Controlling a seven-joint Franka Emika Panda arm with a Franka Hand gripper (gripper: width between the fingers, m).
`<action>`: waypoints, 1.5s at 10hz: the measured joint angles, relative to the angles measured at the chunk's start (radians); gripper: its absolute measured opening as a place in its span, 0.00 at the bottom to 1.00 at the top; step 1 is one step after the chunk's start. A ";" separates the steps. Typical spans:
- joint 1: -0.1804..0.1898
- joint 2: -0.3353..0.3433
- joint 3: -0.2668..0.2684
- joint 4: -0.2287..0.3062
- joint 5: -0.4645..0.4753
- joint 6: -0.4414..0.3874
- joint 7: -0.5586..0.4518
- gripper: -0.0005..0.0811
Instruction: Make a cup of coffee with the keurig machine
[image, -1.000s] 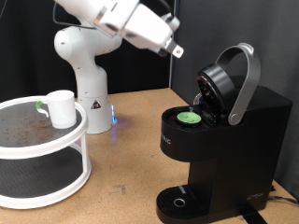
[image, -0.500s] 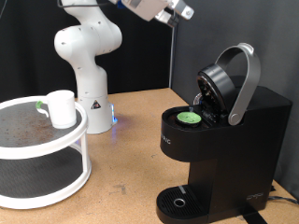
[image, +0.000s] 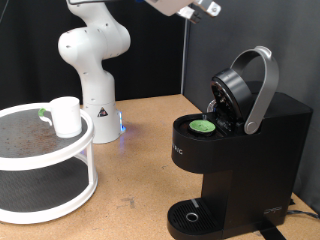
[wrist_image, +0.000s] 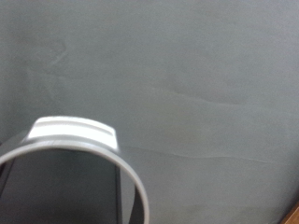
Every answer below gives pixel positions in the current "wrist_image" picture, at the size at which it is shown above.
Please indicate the black Keurig coffee machine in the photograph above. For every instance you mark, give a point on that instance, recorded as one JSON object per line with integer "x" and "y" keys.
{"x": 46, "y": 144}

